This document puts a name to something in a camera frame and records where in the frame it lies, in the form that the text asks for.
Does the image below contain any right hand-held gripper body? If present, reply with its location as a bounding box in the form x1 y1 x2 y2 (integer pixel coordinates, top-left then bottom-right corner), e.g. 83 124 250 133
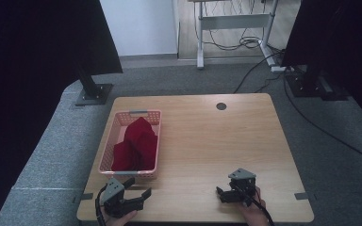
227 168 258 205

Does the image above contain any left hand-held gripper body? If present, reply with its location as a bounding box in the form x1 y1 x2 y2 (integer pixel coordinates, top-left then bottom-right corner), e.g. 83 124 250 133
100 177 145 219

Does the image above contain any dark red cloth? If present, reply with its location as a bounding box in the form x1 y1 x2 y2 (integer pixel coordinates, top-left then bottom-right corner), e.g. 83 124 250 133
110 116 158 172

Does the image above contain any pink plastic basket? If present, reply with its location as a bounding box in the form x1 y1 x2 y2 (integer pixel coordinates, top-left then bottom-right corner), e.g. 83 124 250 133
98 108 163 181

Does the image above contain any person's left hand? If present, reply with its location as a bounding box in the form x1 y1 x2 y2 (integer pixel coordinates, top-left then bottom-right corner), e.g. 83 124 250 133
102 209 139 226

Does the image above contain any person's right hand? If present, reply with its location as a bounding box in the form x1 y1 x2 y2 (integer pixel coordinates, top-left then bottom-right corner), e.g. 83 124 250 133
237 186 270 226

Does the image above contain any black metal stand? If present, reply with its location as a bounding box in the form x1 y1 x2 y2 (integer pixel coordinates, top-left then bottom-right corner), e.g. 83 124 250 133
74 64 114 107
284 64 351 102

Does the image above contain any black curtain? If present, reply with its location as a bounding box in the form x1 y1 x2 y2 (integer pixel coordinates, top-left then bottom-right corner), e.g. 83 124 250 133
280 0 362 133
0 0 124 226

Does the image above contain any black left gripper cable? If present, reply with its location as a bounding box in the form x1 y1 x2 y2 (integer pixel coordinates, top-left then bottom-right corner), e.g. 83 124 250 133
94 184 108 226

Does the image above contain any long black floor cable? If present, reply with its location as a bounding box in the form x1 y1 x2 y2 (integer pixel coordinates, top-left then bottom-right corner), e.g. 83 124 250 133
282 73 362 167

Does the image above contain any short black floor cable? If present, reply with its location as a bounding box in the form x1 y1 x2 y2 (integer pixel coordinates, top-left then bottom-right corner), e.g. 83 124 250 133
233 51 285 94

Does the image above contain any bundle of black cables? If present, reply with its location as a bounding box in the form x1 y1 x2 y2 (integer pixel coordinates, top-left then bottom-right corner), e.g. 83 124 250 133
201 0 267 52

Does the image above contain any white desk frame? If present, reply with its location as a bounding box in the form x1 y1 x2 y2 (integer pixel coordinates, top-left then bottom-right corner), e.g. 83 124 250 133
187 0 280 71

